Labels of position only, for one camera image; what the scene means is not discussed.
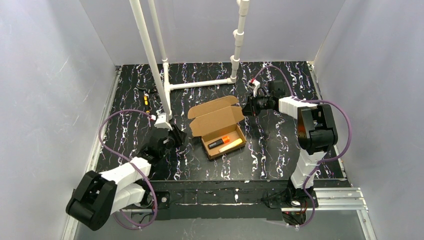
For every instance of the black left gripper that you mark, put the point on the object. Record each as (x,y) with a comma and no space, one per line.
(178,136)

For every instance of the yellow black screwdriver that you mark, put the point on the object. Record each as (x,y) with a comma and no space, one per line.
(146,100)

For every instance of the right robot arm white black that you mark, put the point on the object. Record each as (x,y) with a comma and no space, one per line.
(316,128)

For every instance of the black small tool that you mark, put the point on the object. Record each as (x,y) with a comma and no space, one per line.
(146,90)

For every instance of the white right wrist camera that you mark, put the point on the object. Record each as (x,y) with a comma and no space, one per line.
(254,85)

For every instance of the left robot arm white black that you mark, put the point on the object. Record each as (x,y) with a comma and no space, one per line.
(99,195)

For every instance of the white PVC pipe frame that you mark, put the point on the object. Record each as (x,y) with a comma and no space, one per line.
(192,50)

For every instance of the white yellow marker pen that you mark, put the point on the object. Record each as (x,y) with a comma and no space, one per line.
(231,145)

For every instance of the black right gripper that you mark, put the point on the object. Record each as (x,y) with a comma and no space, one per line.
(251,106)

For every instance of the orange black highlighter pen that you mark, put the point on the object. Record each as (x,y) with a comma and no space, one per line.
(221,141)

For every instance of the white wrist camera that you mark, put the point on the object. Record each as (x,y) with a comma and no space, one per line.
(163,121)
(254,85)

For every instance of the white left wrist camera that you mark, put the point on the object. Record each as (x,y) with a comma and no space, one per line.
(163,121)

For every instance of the aluminium front rail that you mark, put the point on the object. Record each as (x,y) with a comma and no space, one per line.
(242,211)

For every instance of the brown cardboard box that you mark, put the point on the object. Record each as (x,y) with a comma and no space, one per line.
(215,119)

